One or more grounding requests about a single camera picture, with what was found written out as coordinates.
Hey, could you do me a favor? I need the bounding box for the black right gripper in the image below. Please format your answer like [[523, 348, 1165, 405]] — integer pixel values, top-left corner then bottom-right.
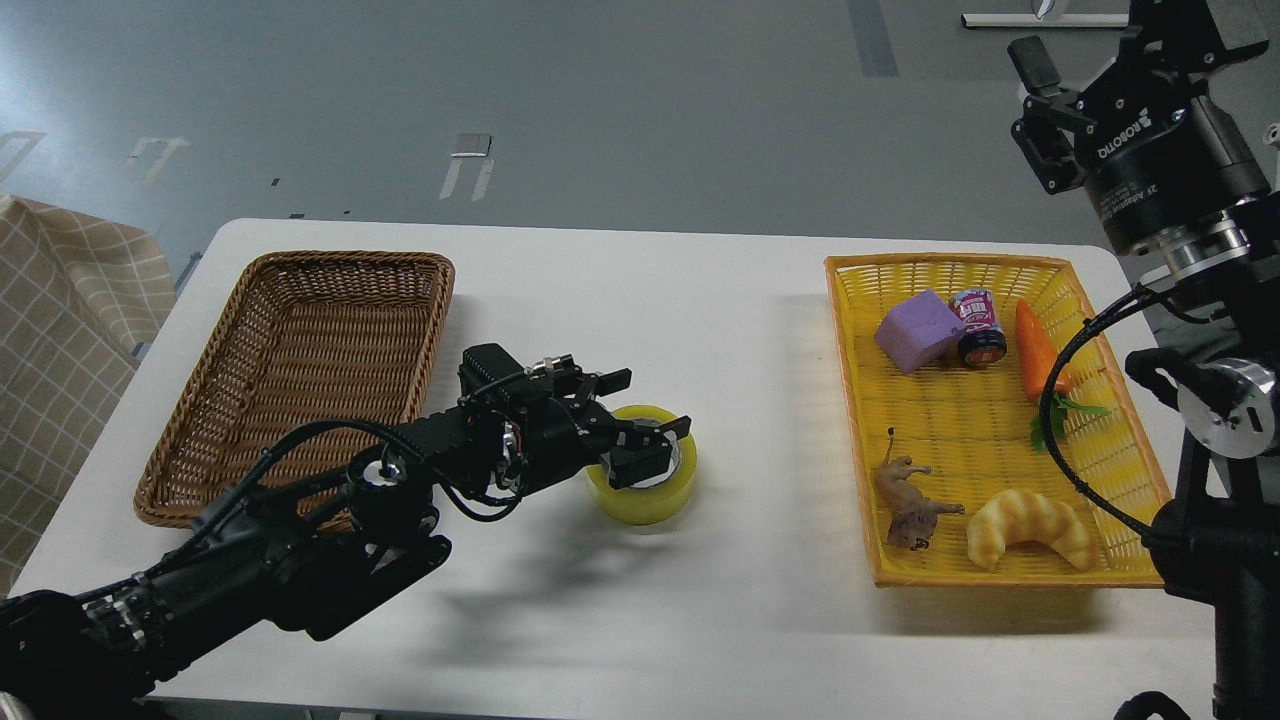
[[1007, 1, 1271, 255]]

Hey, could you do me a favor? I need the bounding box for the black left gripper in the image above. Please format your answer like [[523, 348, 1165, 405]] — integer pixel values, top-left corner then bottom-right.
[[500, 366, 694, 495]]

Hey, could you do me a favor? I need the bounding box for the yellow tape roll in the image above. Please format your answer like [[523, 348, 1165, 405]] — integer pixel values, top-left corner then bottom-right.
[[588, 405, 698, 527]]

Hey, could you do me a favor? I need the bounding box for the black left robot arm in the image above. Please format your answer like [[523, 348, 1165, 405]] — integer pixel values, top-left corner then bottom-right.
[[1, 343, 694, 719]]

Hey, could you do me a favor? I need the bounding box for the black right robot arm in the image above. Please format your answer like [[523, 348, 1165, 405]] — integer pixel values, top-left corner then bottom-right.
[[1007, 1, 1279, 719]]

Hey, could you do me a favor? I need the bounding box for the white stand base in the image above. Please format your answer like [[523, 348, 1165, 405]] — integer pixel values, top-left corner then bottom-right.
[[960, 1, 1129, 29]]

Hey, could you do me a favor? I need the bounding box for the orange toy carrot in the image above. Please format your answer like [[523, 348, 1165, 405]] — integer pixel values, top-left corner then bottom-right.
[[1015, 299, 1110, 454]]

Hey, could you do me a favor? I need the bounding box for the small pink can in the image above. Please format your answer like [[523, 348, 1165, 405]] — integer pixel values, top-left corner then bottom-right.
[[950, 288, 1009, 369]]

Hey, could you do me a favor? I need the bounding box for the brown toy animal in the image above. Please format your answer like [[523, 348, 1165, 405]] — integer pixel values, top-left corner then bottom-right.
[[872, 427, 966, 551]]

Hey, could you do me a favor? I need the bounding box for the purple foam block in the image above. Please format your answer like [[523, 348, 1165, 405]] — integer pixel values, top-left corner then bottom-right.
[[873, 290, 965, 374]]

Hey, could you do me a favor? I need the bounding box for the brown wicker basket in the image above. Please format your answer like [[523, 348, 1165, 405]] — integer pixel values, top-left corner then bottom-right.
[[133, 250, 456, 528]]

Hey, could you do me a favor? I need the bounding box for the yellow plastic basket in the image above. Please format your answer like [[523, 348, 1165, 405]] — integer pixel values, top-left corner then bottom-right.
[[826, 252, 1162, 589]]

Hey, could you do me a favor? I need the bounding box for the toy croissant bread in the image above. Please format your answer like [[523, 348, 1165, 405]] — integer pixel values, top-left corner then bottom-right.
[[966, 489, 1098, 571]]

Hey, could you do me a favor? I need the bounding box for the beige checkered cloth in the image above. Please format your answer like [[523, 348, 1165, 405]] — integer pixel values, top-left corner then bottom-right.
[[1, 193, 177, 594]]

